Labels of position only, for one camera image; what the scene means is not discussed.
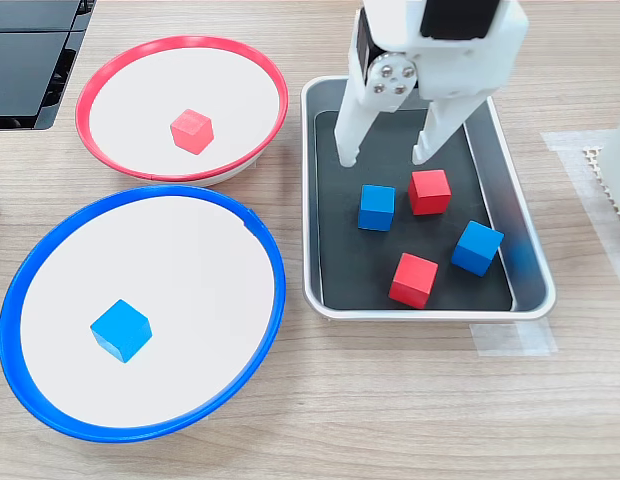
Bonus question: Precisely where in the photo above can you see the pale perforated base plate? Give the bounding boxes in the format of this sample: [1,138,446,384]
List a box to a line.
[582,144,620,236]

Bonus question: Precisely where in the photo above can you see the red cube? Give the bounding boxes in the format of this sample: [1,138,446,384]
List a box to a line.
[169,108,215,157]
[387,251,440,310]
[407,168,452,217]

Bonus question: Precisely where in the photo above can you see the red-rimmed white plate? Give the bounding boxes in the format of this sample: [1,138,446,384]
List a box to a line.
[74,34,290,189]

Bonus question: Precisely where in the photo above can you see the black tray mat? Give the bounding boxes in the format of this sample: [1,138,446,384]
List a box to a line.
[313,107,515,312]

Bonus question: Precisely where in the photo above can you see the blue-rimmed white plate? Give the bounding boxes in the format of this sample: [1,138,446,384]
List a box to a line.
[0,184,287,445]

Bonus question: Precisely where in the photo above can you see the steel tray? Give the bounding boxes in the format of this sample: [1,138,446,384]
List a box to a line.
[299,73,558,323]

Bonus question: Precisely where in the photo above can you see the clear tape strip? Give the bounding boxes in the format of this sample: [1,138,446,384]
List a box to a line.
[468,318,560,358]

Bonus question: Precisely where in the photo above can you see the blue cube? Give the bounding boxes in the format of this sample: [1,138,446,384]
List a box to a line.
[357,183,397,233]
[89,298,154,365]
[450,219,506,278]

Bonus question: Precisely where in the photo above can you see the black flat device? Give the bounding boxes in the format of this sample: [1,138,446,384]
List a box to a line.
[0,30,86,132]
[0,0,98,34]

